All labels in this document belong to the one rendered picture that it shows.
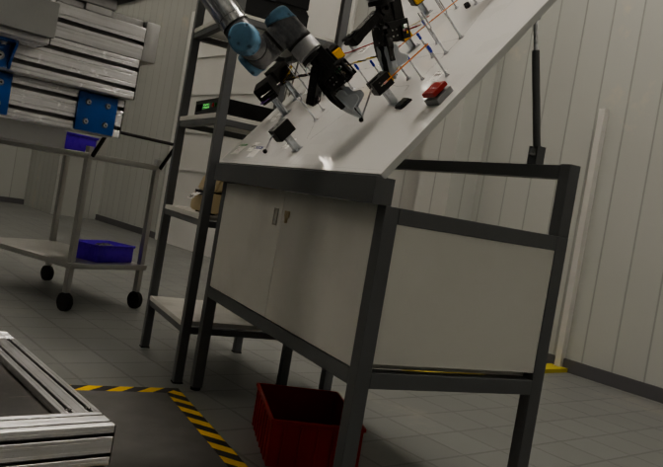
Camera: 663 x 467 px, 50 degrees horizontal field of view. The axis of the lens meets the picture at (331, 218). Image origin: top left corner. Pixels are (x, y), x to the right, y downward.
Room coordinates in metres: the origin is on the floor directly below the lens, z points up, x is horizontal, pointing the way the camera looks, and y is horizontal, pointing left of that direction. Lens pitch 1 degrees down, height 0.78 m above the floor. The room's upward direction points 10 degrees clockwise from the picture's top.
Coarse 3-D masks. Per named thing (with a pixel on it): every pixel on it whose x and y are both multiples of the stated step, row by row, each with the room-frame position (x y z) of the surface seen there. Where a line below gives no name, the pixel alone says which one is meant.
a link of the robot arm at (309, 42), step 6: (312, 36) 1.93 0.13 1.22; (300, 42) 1.91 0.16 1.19; (306, 42) 1.91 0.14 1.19; (312, 42) 1.92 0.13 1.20; (318, 42) 1.93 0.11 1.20; (294, 48) 1.92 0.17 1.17; (300, 48) 1.92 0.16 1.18; (306, 48) 1.91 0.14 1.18; (312, 48) 1.92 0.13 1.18; (294, 54) 1.94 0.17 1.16; (300, 54) 1.92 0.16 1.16; (306, 54) 1.92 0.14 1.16; (300, 60) 1.94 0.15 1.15
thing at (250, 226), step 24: (240, 192) 2.57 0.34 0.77; (264, 192) 2.36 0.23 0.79; (240, 216) 2.53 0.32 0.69; (264, 216) 2.33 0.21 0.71; (240, 240) 2.49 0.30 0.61; (264, 240) 2.30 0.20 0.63; (216, 264) 2.67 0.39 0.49; (240, 264) 2.46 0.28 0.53; (264, 264) 2.28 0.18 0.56; (216, 288) 2.63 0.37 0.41; (240, 288) 2.43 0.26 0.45; (264, 288) 2.25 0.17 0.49; (264, 312) 2.22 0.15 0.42
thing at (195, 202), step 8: (200, 184) 3.01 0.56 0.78; (216, 184) 2.87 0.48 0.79; (240, 184) 2.90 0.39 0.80; (200, 192) 2.93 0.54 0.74; (216, 192) 2.86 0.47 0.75; (192, 200) 3.00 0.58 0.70; (200, 200) 2.92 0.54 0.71; (216, 200) 2.85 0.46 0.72; (192, 208) 3.00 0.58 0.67; (216, 208) 2.86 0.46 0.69
